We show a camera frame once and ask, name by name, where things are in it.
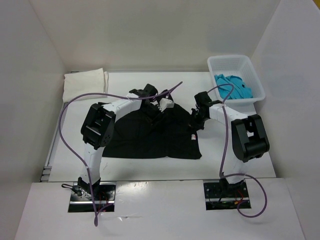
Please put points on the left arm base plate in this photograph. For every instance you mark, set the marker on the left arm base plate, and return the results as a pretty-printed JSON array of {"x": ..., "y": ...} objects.
[{"x": 80, "y": 202}]

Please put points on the white plastic basket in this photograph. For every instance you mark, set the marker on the white plastic basket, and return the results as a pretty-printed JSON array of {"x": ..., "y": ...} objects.
[{"x": 239, "y": 66}]

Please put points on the black t shirt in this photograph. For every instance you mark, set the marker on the black t shirt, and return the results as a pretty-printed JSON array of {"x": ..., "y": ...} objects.
[{"x": 135, "y": 138}]

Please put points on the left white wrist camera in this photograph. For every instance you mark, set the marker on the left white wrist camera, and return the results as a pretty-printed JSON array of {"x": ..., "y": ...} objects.
[{"x": 165, "y": 103}]

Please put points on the white t shirt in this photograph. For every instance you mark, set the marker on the white t shirt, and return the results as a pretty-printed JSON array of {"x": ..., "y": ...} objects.
[{"x": 78, "y": 83}]

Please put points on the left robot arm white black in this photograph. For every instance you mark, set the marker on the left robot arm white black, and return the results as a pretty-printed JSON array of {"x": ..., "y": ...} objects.
[{"x": 99, "y": 125}]

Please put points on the cyan t shirt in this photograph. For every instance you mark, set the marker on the cyan t shirt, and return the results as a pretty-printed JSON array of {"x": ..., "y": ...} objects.
[{"x": 233, "y": 84}]

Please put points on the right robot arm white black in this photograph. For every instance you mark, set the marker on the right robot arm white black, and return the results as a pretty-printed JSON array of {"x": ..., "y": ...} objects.
[{"x": 245, "y": 137}]

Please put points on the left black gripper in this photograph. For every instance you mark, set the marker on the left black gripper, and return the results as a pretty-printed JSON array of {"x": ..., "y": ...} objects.
[{"x": 154, "y": 119}]

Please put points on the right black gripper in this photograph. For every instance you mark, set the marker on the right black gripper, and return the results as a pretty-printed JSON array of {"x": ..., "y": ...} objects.
[{"x": 193, "y": 124}]

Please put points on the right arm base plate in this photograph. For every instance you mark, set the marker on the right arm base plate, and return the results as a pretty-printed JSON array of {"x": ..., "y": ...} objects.
[{"x": 226, "y": 197}]

